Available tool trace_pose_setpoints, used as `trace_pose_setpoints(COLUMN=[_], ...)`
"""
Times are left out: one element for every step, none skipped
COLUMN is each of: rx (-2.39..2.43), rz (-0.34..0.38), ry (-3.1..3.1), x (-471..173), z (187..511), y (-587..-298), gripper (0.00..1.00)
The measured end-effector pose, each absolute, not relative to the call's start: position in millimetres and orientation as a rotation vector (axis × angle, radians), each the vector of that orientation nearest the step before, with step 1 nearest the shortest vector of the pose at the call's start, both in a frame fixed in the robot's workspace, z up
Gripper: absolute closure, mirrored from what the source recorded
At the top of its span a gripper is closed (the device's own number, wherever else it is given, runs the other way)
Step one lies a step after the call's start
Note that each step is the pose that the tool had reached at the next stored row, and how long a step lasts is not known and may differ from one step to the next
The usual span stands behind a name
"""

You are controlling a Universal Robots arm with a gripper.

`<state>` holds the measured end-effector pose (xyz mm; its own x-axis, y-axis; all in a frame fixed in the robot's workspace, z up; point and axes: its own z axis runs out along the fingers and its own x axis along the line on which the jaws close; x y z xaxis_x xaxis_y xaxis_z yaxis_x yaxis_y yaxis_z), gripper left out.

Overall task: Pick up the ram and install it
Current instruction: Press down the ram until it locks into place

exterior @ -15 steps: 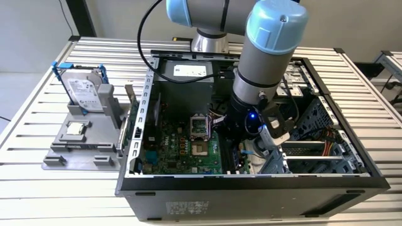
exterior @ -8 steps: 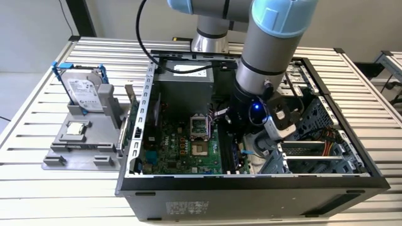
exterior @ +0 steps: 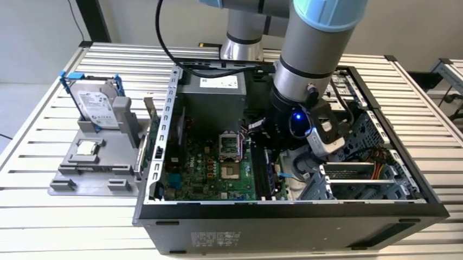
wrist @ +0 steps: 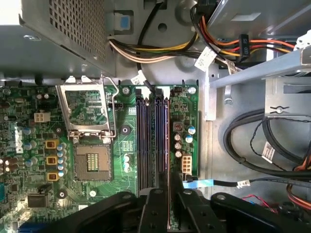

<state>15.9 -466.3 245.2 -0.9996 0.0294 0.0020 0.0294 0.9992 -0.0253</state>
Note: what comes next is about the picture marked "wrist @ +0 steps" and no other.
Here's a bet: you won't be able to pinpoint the orange yellow red wire bundle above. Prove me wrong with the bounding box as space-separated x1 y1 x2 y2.
286 156 311 207

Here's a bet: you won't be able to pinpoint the orange red drive wires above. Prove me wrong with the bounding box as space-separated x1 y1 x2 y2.
190 4 301 60

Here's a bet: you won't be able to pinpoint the blue SATA cable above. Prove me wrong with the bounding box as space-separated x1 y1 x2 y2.
181 178 311 192

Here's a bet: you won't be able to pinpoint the CPU socket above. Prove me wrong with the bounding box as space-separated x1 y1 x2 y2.
72 143 113 182

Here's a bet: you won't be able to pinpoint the RAM slot black clips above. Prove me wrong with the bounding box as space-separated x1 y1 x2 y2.
155 88 163 189
135 88 143 190

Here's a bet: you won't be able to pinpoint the metal locking lever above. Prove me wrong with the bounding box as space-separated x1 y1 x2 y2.
101 74 120 141

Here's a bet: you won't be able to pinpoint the yellow brown power wire bundle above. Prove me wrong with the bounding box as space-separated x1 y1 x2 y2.
108 33 200 65

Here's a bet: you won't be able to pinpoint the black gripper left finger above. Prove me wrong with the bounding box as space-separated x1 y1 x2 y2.
48 172 170 233

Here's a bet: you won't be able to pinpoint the thin black board cable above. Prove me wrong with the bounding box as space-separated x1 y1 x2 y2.
136 0 168 97

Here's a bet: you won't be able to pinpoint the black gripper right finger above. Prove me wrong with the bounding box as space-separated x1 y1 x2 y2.
171 173 311 233

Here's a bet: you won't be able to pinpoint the black SATA power connector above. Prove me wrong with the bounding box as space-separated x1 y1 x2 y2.
239 33 251 63

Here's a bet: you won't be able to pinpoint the metal socket cover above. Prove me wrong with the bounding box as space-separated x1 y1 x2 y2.
55 75 115 142

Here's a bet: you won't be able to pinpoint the grey power supply unit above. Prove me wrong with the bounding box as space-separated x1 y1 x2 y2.
0 0 119 81

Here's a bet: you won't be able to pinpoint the black grey PC case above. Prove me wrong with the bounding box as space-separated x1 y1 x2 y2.
0 0 311 233

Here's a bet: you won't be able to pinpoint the white four-pin power socket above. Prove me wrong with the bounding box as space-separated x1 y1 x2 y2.
34 110 51 124

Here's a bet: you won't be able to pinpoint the blue white plastic clip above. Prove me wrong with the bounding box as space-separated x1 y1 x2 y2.
113 10 135 35

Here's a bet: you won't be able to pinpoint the grey metal drive cage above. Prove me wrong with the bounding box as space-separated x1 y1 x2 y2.
205 0 311 122

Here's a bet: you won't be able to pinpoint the green motherboard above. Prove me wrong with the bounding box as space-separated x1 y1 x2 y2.
0 80 199 233

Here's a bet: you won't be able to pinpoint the thick black cable loop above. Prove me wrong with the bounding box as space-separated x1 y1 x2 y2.
223 108 311 179

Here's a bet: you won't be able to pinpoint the white eight-pin power socket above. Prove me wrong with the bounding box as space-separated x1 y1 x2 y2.
181 153 193 175

